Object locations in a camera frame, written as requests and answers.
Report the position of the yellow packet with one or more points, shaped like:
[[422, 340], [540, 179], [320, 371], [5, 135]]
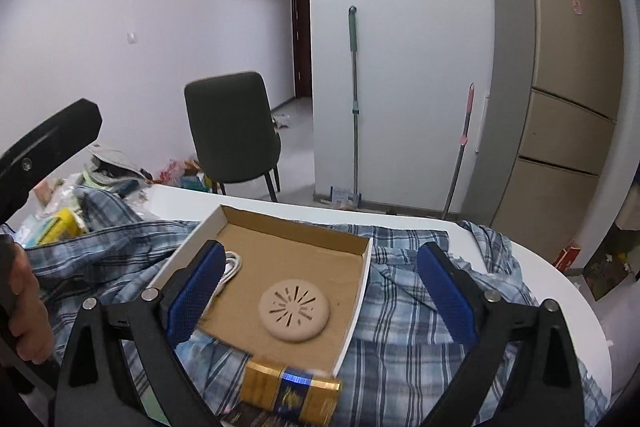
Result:
[[62, 222]]

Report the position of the red box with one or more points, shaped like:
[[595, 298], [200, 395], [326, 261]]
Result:
[[567, 257]]

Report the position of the blue plaid shirt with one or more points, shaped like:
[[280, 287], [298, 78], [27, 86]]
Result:
[[400, 357]]

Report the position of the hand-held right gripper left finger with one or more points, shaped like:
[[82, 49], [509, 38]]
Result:
[[197, 292]]

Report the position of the beige refrigerator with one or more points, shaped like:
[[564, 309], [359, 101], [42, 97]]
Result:
[[565, 57]]

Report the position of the pile of colourful packets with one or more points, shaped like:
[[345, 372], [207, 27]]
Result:
[[180, 174]]

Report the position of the person's left hand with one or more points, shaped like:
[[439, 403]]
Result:
[[32, 317]]

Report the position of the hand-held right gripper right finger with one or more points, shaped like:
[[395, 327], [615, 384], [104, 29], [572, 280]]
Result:
[[445, 292]]

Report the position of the dark brown door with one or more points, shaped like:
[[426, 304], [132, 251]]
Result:
[[301, 37]]

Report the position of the beige round slotted pad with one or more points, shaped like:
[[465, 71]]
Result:
[[280, 332]]

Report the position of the shallow cardboard box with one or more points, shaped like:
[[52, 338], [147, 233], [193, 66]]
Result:
[[300, 252]]

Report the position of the dark grey chair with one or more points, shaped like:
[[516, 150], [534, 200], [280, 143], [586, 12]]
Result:
[[230, 132]]

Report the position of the gold and blue packet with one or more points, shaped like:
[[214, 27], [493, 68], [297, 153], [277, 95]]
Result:
[[260, 382]]

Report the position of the white crumpled paper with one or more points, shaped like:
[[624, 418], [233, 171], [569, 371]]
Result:
[[281, 119]]

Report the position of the white wall switch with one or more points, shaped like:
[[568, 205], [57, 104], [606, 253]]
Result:
[[132, 38]]

